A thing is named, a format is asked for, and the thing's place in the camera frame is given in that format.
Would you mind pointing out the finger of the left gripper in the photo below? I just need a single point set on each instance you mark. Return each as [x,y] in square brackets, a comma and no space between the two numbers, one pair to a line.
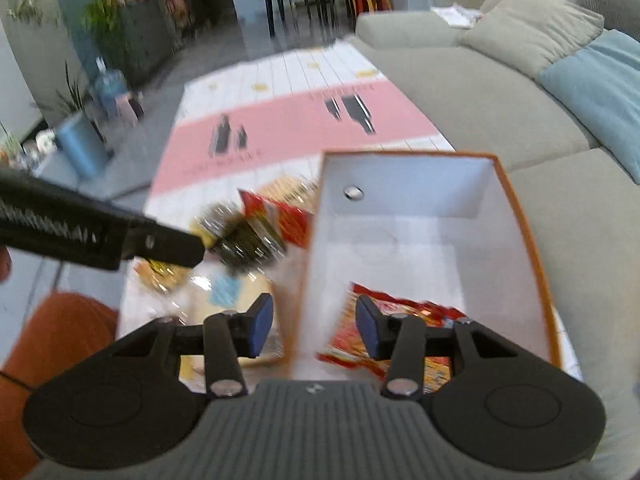
[147,239]

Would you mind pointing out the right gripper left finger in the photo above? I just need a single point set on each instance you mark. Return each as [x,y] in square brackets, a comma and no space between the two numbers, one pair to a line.
[221,340]

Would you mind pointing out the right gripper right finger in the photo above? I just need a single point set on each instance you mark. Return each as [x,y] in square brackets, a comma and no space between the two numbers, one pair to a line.
[405,341]

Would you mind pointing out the yellow waffle cookie packet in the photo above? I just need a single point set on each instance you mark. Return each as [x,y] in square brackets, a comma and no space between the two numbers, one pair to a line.
[161,277]

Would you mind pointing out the clear bread packet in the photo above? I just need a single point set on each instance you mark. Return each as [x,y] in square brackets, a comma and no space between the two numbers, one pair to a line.
[211,289]

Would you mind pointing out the red chip bag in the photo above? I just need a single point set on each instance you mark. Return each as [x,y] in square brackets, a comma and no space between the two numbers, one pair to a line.
[346,349]

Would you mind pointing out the dark candy packet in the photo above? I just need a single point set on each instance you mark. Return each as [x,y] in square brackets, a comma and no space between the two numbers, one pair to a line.
[242,242]

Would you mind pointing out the red snack packet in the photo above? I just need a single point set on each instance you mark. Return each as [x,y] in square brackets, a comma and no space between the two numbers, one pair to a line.
[291,214]

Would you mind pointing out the clear peanut packet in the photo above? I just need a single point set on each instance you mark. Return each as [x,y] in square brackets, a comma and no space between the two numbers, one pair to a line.
[291,191]

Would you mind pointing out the blue trash bin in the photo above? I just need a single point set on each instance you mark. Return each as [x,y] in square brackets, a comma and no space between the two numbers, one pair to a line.
[82,145]

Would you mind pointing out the orange cardboard box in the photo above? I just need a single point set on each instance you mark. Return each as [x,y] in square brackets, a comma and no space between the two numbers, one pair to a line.
[445,227]

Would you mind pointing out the pink small heater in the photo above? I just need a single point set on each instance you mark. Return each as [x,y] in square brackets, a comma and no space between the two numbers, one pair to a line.
[129,108]

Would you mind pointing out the blue water bottle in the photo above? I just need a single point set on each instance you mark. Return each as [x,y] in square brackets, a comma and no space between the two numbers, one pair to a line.
[108,87]

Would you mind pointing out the pink white checkered tablecloth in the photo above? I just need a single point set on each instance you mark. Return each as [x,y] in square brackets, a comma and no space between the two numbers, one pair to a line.
[242,127]

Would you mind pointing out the dark cabinet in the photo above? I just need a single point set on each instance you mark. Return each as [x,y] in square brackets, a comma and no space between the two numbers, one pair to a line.
[148,41]

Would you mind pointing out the green potted plant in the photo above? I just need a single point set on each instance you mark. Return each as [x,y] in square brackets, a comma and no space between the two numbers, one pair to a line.
[116,28]

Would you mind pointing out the grey-green sofa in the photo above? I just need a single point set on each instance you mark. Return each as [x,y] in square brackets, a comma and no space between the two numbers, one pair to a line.
[580,202]

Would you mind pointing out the blue cushion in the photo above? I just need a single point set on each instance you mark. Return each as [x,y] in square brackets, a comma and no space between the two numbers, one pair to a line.
[599,85]

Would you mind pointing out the papers on sofa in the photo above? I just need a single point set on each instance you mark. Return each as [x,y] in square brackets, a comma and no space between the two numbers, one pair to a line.
[457,16]

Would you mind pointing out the beige cushion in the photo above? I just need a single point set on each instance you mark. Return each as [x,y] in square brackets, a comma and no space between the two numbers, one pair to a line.
[531,35]

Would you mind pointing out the grey cushion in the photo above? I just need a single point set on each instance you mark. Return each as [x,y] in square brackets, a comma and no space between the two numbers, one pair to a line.
[622,15]

